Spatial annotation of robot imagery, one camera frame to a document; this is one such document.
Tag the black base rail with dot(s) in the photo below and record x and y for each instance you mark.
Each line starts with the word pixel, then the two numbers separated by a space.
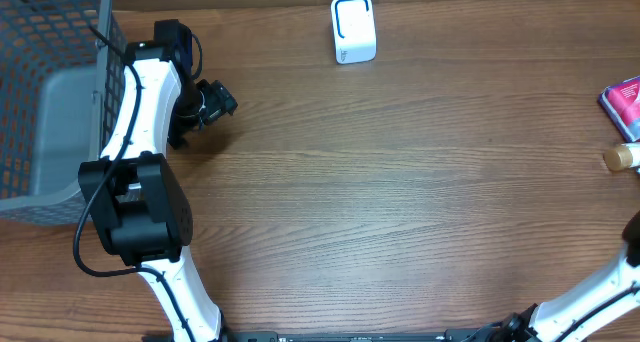
pixel 451 335

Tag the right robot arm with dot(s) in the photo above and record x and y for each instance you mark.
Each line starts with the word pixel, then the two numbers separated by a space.
pixel 598 300

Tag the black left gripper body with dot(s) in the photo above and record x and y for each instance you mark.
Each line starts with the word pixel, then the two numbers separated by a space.
pixel 217 102

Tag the white tube with gold cap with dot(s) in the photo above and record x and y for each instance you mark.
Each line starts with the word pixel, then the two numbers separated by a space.
pixel 622 157

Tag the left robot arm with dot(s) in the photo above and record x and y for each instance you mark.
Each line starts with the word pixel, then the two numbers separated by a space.
pixel 133 198

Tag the grey plastic shopping basket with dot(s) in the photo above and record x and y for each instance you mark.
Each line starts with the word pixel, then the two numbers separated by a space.
pixel 61 91

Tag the white barcode scanner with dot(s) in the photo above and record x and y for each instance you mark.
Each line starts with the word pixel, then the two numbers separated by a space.
pixel 354 31

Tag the red purple pad pack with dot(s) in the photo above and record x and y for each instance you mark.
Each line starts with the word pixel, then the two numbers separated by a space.
pixel 621 103

